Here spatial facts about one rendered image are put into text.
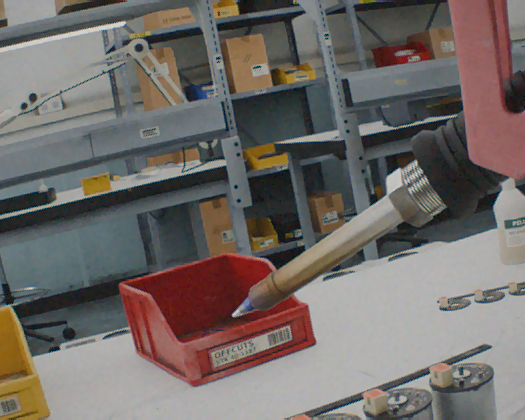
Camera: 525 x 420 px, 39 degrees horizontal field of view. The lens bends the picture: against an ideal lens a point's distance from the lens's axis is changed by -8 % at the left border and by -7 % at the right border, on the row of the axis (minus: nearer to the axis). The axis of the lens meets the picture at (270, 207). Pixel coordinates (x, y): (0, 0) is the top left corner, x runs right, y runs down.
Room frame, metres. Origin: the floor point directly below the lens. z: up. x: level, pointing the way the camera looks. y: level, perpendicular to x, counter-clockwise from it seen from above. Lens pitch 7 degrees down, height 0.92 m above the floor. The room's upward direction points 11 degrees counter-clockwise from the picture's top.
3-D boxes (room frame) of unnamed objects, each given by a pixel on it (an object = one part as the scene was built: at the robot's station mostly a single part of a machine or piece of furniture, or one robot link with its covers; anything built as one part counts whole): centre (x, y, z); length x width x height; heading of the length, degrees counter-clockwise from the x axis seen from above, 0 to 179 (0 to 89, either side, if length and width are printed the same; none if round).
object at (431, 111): (3.12, -0.85, 0.77); 0.24 x 0.16 x 0.04; 107
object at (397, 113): (3.01, -0.58, 0.80); 0.15 x 0.12 x 0.10; 38
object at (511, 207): (0.64, -0.21, 0.80); 0.03 x 0.03 x 0.10
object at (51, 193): (2.61, 0.86, 0.77); 0.24 x 0.16 x 0.04; 94
